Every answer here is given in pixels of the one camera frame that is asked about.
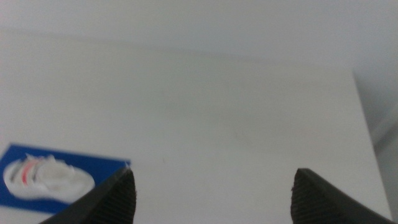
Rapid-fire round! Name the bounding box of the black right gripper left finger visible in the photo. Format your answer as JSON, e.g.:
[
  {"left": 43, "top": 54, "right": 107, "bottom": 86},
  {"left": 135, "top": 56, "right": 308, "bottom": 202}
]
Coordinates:
[{"left": 39, "top": 167, "right": 137, "bottom": 224}]

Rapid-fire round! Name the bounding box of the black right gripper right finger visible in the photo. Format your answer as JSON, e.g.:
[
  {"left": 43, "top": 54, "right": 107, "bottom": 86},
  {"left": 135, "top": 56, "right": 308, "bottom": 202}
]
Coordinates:
[{"left": 290, "top": 167, "right": 396, "bottom": 224}]

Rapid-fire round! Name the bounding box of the blue rectangular mat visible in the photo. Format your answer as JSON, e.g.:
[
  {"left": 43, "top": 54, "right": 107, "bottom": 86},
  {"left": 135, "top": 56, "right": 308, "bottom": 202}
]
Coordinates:
[{"left": 0, "top": 142, "right": 132, "bottom": 215}]

